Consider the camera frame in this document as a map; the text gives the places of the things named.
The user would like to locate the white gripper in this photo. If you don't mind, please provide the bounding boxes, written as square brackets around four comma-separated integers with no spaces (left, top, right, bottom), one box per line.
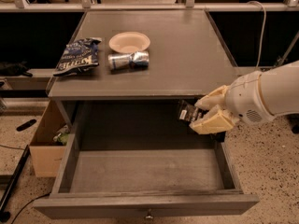
[190,71,275,134]

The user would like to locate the black rxbar chocolate wrapper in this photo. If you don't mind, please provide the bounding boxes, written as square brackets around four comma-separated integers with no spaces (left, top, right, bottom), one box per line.
[178,100,206,124]

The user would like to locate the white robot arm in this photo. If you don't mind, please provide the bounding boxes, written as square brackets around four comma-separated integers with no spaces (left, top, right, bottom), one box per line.
[190,62,299,134]

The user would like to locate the open grey top drawer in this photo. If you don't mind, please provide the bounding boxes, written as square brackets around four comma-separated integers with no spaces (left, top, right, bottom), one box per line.
[34,102,259,219]

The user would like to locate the metal drawer knob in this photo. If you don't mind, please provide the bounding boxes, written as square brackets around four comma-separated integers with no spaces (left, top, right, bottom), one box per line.
[144,209,154,220]

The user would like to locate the crushed silver blue can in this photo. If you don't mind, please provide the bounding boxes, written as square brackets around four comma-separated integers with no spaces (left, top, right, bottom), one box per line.
[108,51,150,70]

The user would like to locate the beige paper bowl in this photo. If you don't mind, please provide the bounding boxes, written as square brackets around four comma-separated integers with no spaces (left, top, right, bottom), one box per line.
[108,32,150,53]

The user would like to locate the grey wooden cabinet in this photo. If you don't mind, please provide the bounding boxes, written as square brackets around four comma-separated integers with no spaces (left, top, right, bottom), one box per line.
[50,10,237,135]

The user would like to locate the blue kettle chips bag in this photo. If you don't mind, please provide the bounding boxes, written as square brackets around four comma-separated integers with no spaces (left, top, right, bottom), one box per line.
[53,37,102,77]

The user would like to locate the green bottle in box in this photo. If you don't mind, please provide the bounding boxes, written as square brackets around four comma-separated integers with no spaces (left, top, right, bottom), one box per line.
[53,125,70,146]

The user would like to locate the cardboard box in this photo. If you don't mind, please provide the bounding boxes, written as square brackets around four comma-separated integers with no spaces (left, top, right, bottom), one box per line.
[29,101,66,177]

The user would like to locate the black marker on floor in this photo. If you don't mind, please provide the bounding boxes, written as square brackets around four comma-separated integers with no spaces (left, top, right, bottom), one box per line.
[16,119,36,132]

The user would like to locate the black cloth on ledge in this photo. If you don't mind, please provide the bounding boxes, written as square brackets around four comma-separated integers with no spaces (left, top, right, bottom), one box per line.
[0,62,33,77]

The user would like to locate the black bar on floor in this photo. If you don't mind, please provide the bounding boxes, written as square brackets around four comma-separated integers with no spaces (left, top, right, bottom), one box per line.
[0,146,30,224]

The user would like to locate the white cable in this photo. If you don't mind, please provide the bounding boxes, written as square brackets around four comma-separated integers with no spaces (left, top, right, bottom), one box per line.
[247,0,268,70]

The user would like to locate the metal railing frame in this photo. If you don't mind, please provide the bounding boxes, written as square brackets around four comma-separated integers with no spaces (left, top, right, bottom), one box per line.
[0,0,299,12]

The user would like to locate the black floor cable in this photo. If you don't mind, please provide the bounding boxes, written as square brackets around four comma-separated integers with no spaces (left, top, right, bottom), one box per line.
[9,192,51,224]

